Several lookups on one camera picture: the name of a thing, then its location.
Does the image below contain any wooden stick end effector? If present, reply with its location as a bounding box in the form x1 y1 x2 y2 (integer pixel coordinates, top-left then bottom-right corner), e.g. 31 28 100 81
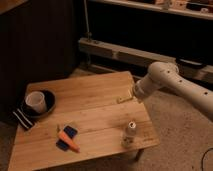
116 96 133 103

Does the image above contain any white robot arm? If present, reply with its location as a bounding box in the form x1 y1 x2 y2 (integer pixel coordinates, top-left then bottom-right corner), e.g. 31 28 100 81
117 62 213 122

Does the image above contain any small clear plastic bottle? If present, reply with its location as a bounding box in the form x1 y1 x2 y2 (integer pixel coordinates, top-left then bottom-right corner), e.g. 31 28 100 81
121 121 137 148

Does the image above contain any wooden table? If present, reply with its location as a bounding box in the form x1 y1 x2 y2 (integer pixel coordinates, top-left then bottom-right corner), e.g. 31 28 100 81
8 72 159 171

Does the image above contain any blue sponge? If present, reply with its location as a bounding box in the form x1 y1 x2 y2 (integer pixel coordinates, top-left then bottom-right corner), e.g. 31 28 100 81
55 125 79 151

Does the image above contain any orange toy carrot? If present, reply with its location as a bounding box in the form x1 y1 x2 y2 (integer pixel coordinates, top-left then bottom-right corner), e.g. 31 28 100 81
56 125 81 154

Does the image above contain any black bowl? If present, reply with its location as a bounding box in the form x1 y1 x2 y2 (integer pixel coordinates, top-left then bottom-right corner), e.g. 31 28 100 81
20 90 56 119

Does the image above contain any metal pole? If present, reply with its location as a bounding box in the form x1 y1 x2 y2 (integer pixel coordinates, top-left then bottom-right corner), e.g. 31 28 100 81
83 0 92 41

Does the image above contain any white cup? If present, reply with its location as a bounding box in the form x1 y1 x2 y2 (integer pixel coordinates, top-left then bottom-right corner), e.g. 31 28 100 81
25 91 47 114

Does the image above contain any black white striped cloth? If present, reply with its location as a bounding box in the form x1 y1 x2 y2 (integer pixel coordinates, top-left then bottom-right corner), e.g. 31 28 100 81
13 108 35 131

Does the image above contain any wooden shelf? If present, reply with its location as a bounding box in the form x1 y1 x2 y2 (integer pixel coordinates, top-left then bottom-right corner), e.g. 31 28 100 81
89 0 213 21

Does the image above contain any black cable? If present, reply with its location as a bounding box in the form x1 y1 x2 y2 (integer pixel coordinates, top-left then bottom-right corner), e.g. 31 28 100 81
200 147 213 171

